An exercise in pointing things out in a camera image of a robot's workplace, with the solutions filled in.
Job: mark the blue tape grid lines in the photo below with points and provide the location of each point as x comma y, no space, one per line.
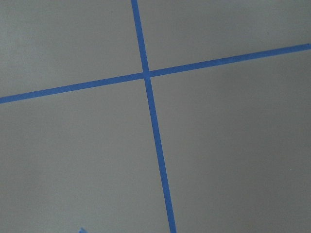
146,75

